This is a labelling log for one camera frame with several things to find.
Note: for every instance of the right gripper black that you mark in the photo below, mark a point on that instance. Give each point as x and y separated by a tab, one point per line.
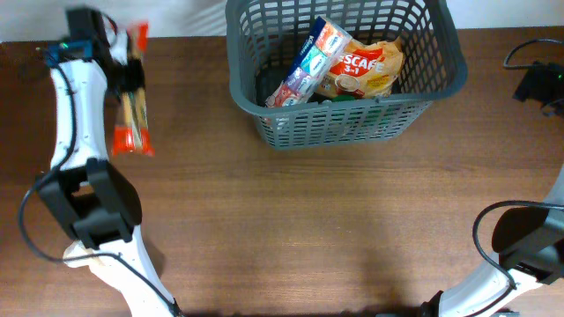
538	82

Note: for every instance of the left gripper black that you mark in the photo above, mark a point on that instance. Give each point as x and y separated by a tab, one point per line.
138	69

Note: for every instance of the orange spaghetti pack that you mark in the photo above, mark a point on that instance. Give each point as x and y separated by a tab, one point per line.
131	132

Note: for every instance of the green bottle with label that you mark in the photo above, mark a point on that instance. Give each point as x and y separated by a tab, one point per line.
379	120

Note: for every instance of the orange coffee sachet bag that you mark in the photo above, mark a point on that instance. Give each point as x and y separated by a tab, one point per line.
364	71

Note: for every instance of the tissue multipack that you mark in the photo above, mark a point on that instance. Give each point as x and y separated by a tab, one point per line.
324	44

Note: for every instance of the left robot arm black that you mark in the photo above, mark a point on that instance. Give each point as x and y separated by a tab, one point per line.
98	75

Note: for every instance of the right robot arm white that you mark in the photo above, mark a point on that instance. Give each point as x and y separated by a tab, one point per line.
527	245

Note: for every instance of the grey plastic basket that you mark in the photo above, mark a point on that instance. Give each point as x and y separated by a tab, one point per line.
263	37

